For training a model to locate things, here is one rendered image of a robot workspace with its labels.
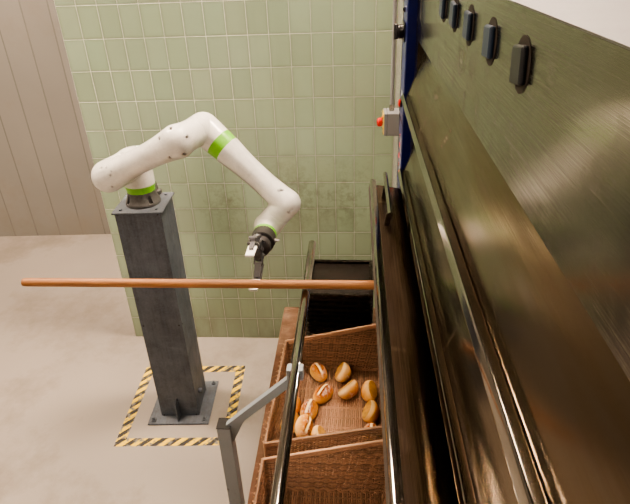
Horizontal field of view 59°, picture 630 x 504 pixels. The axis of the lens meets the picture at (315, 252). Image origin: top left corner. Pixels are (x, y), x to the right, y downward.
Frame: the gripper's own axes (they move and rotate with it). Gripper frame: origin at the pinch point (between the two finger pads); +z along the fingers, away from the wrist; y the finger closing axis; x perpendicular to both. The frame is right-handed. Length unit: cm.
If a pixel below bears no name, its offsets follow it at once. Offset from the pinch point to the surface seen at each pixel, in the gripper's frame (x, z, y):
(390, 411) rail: -43, 85, -23
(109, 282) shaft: 47.3, 7.5, 0.1
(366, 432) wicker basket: -39, 33, 39
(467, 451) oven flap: -55, 97, -27
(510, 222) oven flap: -58, 89, -63
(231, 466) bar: 2, 47, 41
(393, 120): -50, -81, -28
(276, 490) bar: -20, 83, 3
